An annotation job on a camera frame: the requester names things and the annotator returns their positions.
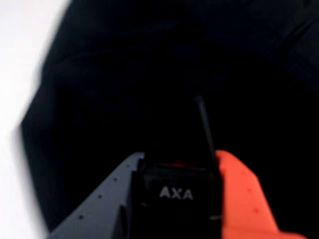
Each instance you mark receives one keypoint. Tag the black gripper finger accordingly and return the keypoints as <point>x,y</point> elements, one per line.
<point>104,206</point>

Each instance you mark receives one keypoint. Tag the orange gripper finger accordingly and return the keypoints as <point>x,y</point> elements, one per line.
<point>241,199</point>

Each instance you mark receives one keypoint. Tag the black AXA bike light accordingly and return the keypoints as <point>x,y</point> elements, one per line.
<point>154,209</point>

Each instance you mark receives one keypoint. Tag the black fabric bag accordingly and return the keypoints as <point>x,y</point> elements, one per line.
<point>149,74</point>

